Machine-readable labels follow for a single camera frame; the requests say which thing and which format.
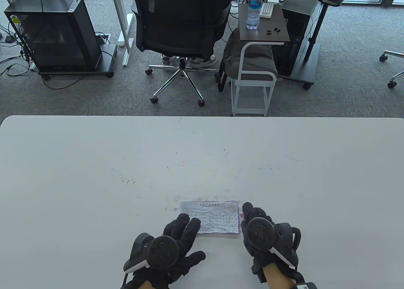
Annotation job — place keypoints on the white ribbed box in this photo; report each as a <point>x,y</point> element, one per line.
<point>267,10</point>

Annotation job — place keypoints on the grey bag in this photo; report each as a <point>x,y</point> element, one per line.
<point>255,65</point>

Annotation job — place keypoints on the person's right hand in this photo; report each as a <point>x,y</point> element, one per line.
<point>252,210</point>

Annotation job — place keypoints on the white desk leg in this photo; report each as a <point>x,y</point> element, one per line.
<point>121,17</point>

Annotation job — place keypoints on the black computer tower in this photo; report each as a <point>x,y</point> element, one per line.
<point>296,55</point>

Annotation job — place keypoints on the floor socket box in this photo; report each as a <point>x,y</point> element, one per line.
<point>102,39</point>

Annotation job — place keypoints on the white paper invoice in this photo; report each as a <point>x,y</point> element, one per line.
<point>214,218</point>

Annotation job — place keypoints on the black computer case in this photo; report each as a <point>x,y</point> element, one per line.
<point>56,33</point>

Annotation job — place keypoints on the brown side table white frame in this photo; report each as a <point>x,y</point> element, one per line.
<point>265,38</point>

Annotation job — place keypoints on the black mesh office chair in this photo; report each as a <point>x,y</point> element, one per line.
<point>393,80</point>
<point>180,20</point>

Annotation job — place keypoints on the black standing desk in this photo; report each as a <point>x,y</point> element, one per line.
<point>315,33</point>

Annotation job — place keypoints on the person's left forearm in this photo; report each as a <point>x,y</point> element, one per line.
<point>145,285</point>

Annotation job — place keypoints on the clear plastic water bottle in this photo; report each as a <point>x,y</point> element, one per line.
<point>254,9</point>

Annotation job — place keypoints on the person's left hand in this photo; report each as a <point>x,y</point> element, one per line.
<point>183,232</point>

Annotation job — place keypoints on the black wheeled platform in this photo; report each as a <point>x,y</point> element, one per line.
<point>107,58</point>

